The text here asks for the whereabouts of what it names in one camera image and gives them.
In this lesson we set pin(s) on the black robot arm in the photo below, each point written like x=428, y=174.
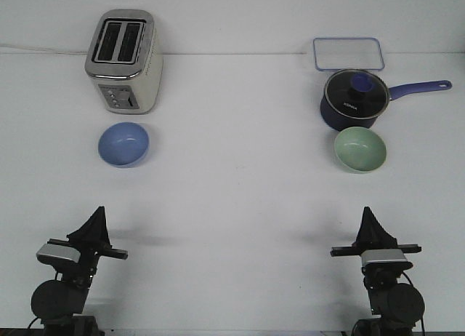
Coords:
x=59, y=303
x=396, y=305

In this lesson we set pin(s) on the blue bowl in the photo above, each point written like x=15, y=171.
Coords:
x=123, y=144

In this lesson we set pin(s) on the silver two-slot toaster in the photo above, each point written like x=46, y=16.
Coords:
x=124, y=61

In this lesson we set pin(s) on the clear blue-rimmed container lid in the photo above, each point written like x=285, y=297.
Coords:
x=338, y=53

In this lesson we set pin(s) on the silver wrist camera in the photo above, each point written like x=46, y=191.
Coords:
x=382, y=256
x=51, y=254

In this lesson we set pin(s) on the glass pot lid blue knob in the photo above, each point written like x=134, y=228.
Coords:
x=356, y=94

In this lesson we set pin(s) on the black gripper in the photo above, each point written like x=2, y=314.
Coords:
x=93, y=242
x=371, y=232

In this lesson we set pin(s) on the green bowl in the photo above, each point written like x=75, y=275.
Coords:
x=359, y=149

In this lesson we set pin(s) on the blue saucepan with handle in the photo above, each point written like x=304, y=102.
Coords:
x=339, y=122

